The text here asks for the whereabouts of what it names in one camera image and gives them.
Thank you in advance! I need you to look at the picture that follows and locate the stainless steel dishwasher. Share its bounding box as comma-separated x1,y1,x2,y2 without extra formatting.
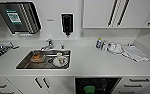
74,77,123,94

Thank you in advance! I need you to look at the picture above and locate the chrome sink soap pump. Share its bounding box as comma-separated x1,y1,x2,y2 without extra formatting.
59,42,66,50

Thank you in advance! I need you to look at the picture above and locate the white patterned cup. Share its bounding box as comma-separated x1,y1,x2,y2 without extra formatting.
52,52,69,68

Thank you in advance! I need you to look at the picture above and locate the blue dish soap bottle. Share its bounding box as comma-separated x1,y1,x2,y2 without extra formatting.
95,37,103,50

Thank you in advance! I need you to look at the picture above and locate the chrome sink faucet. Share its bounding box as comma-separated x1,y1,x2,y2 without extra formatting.
40,38,55,52

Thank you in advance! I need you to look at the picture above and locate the small white bottle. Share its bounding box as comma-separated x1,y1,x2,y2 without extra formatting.
101,40,109,52

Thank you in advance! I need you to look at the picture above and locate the orange bowl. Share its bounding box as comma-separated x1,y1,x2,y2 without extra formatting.
30,53,47,63

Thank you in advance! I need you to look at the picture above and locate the white jug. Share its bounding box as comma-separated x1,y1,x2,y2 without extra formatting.
107,42,125,55

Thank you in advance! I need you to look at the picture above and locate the white two-door base cabinet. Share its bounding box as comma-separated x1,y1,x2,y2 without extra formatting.
5,76,77,94

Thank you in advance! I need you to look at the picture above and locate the stainless steel sink basin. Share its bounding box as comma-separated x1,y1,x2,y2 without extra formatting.
15,49,72,71

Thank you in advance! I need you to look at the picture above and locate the black paper towel dispenser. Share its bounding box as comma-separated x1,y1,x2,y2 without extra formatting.
0,1,43,35

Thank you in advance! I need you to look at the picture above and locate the white wall outlet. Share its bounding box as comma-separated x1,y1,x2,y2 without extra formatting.
79,30,85,38

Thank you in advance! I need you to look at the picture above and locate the black wall soap dispenser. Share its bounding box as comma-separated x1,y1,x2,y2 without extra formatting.
60,12,75,37

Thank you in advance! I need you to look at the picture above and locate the small white wall label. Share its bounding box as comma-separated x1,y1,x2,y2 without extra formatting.
46,17,55,23

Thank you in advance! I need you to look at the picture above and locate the white wall cabinet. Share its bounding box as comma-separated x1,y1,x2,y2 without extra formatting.
82,0,150,29

